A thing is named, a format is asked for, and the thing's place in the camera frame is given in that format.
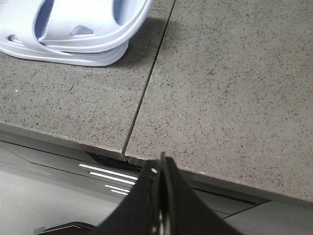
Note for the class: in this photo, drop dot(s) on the dark robot base panel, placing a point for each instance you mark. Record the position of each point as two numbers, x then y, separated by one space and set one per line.
41 190

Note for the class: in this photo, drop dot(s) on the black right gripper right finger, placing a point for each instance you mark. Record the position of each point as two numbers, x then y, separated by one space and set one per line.
183 212

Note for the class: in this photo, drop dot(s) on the light blue slipper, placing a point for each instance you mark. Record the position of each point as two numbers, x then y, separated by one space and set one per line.
20 24
88 26

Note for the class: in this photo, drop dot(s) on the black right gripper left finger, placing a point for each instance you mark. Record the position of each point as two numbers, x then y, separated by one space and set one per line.
138 213

